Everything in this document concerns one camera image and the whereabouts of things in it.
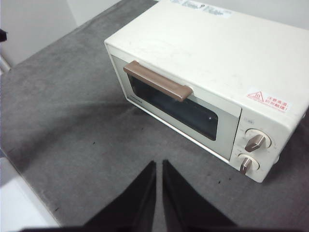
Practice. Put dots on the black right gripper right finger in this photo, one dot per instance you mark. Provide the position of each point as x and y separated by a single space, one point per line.
188 207

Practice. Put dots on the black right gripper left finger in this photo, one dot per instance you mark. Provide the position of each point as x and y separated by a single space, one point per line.
130 207

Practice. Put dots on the cream toaster oven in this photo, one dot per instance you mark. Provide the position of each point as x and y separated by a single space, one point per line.
205 53

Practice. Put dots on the cream timer knob brown grip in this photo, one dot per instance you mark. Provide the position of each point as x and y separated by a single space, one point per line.
247 165

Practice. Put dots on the cream temperature knob brown grip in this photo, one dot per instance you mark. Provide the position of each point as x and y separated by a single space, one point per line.
256 142

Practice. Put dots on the red warning sticker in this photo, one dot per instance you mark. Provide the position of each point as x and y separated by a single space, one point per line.
268 99

